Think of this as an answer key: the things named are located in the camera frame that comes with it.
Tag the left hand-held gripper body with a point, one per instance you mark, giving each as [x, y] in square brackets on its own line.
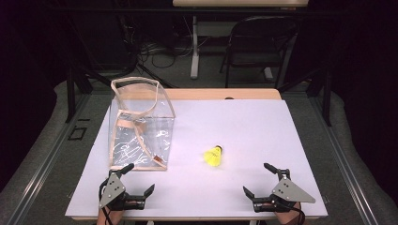
[112, 190]

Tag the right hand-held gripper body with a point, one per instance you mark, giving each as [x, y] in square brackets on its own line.
[287, 191]

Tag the transparent bag with beige trim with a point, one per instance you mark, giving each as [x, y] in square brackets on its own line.
[140, 137]

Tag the yellow shuttlecock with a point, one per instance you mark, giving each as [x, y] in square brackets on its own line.
[212, 156]

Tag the person's right hand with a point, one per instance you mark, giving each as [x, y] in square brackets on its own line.
[286, 214]

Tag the person's left hand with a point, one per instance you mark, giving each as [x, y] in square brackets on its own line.
[117, 213]

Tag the black metal stand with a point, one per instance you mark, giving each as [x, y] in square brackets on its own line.
[70, 93]
[327, 100]

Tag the black folding chair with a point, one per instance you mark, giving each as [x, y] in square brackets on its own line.
[259, 40]

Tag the metal floor rail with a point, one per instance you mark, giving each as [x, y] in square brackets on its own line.
[47, 162]
[341, 156]

